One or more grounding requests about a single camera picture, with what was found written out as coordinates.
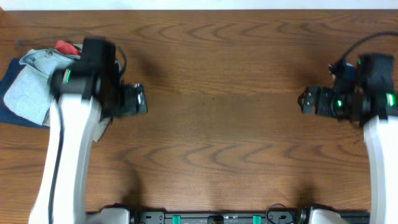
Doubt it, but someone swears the light blue t-shirt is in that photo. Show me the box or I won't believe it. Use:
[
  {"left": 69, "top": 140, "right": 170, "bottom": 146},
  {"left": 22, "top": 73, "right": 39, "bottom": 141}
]
[{"left": 3, "top": 49, "right": 80, "bottom": 125}]

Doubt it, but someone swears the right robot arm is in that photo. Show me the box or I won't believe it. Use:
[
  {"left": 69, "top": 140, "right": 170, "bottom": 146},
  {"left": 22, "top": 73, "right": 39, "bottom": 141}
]
[{"left": 298, "top": 86, "right": 397, "bottom": 223}]

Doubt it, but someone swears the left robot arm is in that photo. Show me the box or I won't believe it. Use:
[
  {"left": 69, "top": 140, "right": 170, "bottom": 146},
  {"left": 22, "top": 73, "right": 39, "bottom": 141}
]
[{"left": 29, "top": 67, "right": 147, "bottom": 223}]

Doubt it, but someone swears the khaki folded garment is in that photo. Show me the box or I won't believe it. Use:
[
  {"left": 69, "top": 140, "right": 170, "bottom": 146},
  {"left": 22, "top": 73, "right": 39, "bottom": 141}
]
[{"left": 42, "top": 43, "right": 122, "bottom": 143}]

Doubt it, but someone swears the red folded shirt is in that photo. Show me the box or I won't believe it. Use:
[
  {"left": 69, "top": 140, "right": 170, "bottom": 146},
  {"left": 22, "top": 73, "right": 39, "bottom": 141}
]
[{"left": 55, "top": 40, "right": 81, "bottom": 56}]

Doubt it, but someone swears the navy blue folded garment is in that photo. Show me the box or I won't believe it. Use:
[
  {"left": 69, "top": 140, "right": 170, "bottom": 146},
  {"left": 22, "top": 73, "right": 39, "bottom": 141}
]
[{"left": 1, "top": 58, "right": 51, "bottom": 129}]

